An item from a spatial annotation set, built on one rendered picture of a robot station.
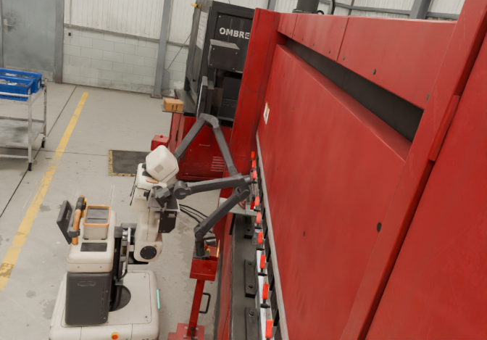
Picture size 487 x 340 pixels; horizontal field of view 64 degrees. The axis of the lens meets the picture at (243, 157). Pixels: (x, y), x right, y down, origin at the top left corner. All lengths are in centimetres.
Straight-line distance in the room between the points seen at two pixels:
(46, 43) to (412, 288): 940
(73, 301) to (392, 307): 243
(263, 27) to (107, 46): 650
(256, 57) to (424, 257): 307
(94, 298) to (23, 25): 763
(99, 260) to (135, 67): 738
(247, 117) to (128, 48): 633
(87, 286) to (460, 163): 242
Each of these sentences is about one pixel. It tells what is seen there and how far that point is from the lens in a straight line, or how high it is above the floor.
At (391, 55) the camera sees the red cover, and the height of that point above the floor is 223.
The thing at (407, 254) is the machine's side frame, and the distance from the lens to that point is 27.
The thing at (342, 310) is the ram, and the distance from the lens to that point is 94.
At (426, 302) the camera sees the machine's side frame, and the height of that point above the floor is 212.
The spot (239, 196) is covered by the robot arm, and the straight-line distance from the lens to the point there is 228.
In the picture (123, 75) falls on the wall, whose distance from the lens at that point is 950.
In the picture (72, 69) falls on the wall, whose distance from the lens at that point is 958.
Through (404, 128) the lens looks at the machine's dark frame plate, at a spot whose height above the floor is 208.
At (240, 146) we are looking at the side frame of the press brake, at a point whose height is 114.
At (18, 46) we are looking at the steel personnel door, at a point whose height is 68.
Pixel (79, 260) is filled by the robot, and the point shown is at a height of 78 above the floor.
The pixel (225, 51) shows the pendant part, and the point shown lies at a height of 191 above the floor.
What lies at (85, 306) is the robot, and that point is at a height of 45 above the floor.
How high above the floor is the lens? 225
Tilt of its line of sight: 20 degrees down
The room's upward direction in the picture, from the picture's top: 12 degrees clockwise
